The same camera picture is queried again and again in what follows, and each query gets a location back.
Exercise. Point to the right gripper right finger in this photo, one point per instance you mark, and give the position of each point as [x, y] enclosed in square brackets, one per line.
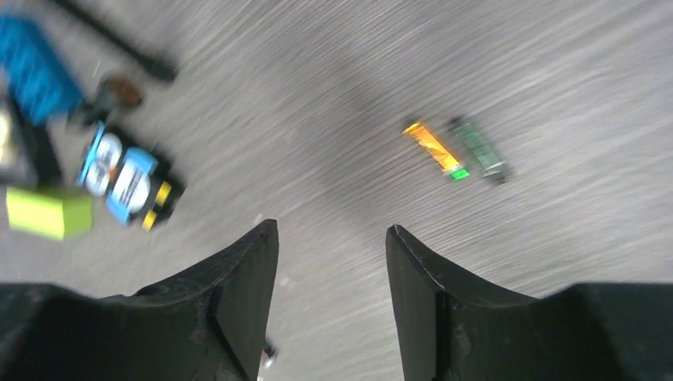
[454, 325]

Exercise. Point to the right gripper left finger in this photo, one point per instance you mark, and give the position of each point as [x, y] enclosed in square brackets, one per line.
[207, 322]

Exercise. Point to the gold green battery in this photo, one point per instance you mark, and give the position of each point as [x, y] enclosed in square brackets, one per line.
[450, 166]

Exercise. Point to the blue owl toy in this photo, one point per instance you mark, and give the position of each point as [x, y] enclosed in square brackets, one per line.
[134, 182]

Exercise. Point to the green block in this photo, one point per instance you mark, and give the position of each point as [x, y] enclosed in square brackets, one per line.
[49, 212]

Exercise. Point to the black screw bolt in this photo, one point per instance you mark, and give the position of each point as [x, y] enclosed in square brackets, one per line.
[114, 93]

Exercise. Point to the black perforated music stand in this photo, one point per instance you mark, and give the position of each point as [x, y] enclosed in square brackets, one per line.
[154, 65]

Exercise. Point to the blue toy brick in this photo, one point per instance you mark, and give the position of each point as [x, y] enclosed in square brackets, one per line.
[35, 75]

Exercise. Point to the black square frame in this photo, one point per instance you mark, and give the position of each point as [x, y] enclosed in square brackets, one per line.
[28, 158]

